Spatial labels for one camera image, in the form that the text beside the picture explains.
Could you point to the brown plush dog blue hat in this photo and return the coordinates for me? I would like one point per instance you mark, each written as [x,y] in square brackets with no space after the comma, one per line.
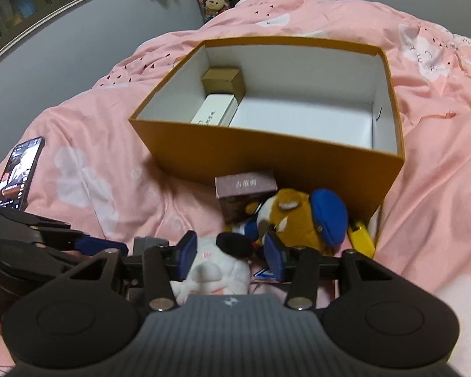
[290,212]

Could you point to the yellow toy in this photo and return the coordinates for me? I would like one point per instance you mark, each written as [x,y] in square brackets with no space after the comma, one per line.
[361,239]

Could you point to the beige plush bear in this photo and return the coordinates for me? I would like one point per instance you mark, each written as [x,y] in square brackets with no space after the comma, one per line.
[216,4]

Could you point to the white card blue triangle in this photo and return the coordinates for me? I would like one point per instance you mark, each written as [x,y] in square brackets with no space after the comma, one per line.
[263,274]

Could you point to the orange cardboard box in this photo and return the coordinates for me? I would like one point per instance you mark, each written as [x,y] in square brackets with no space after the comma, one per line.
[259,153]

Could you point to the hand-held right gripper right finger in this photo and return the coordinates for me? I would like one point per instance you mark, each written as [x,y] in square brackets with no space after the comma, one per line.
[276,261]

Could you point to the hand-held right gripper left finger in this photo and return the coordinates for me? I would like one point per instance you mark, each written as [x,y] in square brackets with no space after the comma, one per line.
[188,256]

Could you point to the small brown box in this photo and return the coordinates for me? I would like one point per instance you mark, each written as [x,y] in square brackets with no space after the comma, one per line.
[239,188]

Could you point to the smartphone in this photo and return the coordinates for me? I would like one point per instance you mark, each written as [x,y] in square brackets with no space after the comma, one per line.
[17,172]

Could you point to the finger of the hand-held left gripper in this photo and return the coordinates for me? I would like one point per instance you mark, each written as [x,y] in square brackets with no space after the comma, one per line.
[102,246]
[43,222]

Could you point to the small gold box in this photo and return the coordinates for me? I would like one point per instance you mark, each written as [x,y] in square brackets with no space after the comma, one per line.
[219,82]

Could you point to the white plush toy black ear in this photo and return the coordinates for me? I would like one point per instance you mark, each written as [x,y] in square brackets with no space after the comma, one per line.
[216,271]

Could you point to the pink printed bedding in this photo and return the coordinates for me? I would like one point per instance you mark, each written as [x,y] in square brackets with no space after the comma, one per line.
[102,165]

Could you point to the glass door cabinet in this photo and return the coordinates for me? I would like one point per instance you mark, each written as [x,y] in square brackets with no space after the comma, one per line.
[23,0]

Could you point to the long white box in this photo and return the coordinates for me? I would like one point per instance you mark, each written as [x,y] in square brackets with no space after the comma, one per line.
[216,110]

